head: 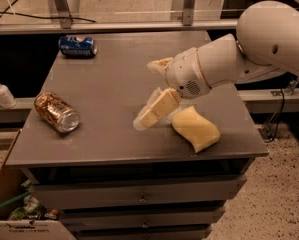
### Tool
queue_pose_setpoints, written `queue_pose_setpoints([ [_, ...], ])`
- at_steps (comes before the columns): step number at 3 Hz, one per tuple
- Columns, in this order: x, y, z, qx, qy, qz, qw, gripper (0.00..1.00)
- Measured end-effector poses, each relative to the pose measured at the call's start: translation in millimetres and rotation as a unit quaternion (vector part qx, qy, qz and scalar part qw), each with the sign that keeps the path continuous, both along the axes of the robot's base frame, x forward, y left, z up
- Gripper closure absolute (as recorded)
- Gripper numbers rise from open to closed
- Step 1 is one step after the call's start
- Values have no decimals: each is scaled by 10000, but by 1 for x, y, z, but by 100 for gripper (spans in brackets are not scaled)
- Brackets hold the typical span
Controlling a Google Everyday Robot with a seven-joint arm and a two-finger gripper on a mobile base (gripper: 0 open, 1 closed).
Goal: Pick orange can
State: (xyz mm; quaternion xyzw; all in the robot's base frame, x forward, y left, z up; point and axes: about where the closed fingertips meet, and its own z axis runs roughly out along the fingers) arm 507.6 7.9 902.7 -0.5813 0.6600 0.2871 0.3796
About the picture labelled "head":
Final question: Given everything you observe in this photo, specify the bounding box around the white pump bottle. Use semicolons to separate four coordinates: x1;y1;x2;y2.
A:
0;83;16;109

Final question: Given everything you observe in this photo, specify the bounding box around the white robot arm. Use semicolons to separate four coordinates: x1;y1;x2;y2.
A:
133;1;299;131

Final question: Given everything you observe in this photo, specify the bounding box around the blue pepsi can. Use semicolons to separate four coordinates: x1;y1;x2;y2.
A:
58;36;97;58

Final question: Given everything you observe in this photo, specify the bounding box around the cardboard box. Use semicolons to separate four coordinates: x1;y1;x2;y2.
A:
0;129;76;240

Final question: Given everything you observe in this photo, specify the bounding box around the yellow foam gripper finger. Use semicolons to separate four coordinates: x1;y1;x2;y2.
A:
133;87;182;131
147;57;173;78

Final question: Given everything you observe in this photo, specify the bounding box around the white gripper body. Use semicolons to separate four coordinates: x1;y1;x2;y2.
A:
165;48;211;99

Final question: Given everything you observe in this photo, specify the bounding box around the middle grey drawer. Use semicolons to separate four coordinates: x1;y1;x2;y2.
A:
60;206;224;231

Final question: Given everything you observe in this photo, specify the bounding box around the black cable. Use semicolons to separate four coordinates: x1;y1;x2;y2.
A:
0;0;97;24

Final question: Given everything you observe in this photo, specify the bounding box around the top grey drawer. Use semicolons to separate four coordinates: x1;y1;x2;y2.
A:
30;175;246;210

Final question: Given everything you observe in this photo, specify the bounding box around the bottom grey drawer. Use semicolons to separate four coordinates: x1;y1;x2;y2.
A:
77;225;211;240

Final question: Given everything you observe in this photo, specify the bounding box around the yellow sponge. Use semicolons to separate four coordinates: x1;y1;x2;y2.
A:
172;106;221;153

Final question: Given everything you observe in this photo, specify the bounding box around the orange soda can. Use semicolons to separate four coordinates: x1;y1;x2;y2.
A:
34;92;80;134

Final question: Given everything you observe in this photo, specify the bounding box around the metal window rail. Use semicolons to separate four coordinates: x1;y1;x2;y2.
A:
0;19;237;35

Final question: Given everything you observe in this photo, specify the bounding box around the grey drawer cabinet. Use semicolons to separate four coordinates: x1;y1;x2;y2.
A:
5;30;270;240

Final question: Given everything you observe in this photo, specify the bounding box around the grey drawer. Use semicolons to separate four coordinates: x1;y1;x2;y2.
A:
30;175;246;210
60;206;224;231
77;225;211;240

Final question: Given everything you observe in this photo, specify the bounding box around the green pole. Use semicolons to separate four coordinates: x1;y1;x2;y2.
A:
0;191;30;210

